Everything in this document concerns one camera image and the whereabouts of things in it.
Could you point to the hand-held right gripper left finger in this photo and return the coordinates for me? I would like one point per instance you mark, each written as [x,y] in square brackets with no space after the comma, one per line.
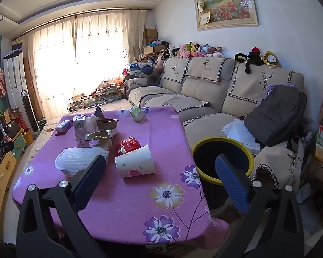
[90,177]

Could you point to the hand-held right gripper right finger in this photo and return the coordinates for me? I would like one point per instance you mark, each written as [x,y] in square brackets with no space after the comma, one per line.
[231,182]

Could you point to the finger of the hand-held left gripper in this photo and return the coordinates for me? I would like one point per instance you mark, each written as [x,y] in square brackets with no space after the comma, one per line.
[2,147]

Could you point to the white foam net bowl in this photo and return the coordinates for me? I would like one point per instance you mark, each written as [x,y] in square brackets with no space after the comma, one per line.
[75,158]

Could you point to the beige paper tube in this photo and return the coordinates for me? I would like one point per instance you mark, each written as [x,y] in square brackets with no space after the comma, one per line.
[103,143]

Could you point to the black bin with yellow rim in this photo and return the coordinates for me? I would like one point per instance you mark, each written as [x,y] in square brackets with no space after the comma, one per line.
[204,153]

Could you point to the green white box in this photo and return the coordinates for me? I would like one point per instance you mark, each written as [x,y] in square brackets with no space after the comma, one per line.
[102,135]

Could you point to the white paper cup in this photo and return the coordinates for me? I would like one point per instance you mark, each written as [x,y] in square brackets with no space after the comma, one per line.
[134,162]

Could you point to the white milk carton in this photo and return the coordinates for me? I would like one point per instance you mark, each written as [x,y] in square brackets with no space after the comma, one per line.
[79,131]

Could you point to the red snack packet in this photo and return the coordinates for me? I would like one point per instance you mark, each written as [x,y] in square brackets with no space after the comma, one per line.
[129,143]

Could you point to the brown plastic tray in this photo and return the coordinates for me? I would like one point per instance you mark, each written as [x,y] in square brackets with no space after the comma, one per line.
[106,125]

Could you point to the green plastic bottle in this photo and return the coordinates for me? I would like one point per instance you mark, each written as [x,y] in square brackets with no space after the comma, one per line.
[137,114]

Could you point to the coloured drawer cabinet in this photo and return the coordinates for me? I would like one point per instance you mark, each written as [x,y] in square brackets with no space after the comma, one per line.
[8,172]

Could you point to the yellow basket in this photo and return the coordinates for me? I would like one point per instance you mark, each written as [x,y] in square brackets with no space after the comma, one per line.
[28,138]

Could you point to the open brown cardboard box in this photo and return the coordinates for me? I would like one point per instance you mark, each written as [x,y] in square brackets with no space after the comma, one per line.
[10,115]

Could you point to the black white tower fan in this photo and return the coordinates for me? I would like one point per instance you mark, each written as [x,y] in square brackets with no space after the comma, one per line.
[29,113]

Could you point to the white papers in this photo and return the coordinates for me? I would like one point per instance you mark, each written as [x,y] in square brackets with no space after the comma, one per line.
[236,134]

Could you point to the blue tissue pack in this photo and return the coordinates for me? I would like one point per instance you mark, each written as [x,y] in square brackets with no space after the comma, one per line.
[63,125]

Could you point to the white standing air conditioner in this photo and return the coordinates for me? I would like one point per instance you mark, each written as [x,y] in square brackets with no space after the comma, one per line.
[13,78]

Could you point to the glass coffee table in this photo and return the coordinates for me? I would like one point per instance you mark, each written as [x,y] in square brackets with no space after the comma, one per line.
[97,99]

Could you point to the purple floral tablecloth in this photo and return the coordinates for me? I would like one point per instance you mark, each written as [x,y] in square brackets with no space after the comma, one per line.
[164,139]

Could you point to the grey backpack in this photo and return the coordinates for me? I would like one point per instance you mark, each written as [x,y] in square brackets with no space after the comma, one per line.
[274,113]

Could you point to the beige sofa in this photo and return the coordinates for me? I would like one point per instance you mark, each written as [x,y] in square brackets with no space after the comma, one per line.
[199,86]

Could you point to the grey neck pillow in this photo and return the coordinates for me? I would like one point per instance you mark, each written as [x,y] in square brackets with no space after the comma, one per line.
[153,80]

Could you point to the star print suitcase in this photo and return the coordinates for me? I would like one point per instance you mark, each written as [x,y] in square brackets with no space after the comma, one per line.
[137,68]

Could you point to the black plush toy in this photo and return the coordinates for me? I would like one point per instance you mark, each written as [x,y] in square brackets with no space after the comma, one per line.
[251,59]

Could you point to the yellow plush toy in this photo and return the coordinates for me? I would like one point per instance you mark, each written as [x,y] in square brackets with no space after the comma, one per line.
[270,59]

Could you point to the cream sheer curtain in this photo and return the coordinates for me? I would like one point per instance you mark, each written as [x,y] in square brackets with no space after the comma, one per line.
[97,45]

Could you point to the pink plush pig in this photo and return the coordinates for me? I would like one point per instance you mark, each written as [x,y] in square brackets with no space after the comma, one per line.
[160,63]

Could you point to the row of plush toys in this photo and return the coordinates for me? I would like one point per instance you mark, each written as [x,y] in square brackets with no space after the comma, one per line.
[193,51]

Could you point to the framed flower painting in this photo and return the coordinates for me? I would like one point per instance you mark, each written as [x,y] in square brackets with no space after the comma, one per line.
[226,2]

